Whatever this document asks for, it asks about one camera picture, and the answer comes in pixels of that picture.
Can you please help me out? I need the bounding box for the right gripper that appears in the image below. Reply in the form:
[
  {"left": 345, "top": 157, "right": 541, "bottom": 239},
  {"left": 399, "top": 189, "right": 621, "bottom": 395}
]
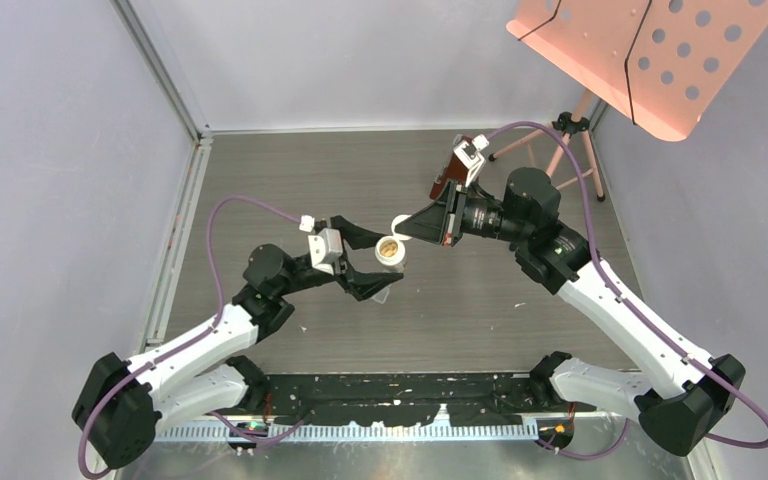
[{"left": 396, "top": 179, "right": 530, "bottom": 246}]

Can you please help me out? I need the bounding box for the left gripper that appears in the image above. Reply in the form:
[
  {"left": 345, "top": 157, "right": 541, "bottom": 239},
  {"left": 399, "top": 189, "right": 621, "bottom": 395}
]
[{"left": 275, "top": 217, "right": 402, "bottom": 299}]

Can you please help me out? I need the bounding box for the white vitamin pill bottle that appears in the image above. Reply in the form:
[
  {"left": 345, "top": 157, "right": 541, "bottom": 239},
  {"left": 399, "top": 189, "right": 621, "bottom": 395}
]
[{"left": 374, "top": 236, "right": 407, "bottom": 273}]

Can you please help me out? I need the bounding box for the clear weekly pill organizer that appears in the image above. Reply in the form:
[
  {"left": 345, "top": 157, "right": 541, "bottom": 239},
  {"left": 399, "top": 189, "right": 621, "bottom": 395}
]
[{"left": 371, "top": 287, "right": 390, "bottom": 304}]

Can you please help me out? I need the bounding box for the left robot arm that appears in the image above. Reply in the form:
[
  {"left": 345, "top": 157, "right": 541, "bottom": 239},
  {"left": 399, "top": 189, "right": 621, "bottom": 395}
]
[{"left": 71, "top": 216, "right": 403, "bottom": 479}]

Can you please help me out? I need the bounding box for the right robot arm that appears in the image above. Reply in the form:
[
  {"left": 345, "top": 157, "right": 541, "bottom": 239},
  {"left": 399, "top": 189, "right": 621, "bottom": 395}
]
[{"left": 393, "top": 167, "right": 746, "bottom": 456}]

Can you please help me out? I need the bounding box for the brown wooden metronome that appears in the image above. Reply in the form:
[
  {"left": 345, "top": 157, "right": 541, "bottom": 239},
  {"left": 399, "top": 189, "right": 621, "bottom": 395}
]
[{"left": 429, "top": 134, "right": 473, "bottom": 200}]

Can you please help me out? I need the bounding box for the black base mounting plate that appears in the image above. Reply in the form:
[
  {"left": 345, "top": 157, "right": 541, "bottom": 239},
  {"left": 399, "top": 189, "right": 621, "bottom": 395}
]
[{"left": 205, "top": 372, "right": 597, "bottom": 429}]

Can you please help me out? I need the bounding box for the pink music stand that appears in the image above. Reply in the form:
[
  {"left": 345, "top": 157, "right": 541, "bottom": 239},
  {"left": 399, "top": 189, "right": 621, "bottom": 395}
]
[{"left": 487, "top": 0, "right": 768, "bottom": 203}]

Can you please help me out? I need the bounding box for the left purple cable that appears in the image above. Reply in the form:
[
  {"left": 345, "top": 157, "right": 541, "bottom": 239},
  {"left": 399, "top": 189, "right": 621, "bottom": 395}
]
[{"left": 77, "top": 195, "right": 316, "bottom": 480}]

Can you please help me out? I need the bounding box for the purple cable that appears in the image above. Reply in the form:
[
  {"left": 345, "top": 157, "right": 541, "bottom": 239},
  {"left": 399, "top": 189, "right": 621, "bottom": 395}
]
[
  {"left": 77, "top": 195, "right": 316, "bottom": 480},
  {"left": 486, "top": 121, "right": 768, "bottom": 450}
]

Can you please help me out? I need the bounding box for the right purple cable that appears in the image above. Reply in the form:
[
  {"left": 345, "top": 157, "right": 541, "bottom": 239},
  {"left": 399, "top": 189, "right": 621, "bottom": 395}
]
[{"left": 486, "top": 121, "right": 768, "bottom": 450}]

